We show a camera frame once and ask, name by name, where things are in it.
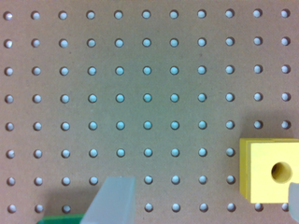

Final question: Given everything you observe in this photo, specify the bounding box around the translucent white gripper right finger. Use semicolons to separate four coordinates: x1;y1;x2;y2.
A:
288;182;299;222

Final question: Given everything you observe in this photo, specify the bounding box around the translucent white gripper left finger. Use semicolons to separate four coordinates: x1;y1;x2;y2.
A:
80;176;135;224

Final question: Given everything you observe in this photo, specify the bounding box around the yellow block with hole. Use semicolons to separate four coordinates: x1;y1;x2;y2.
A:
239;138;299;203

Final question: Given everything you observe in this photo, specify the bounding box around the green block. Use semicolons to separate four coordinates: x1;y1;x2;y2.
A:
36;214;84;224

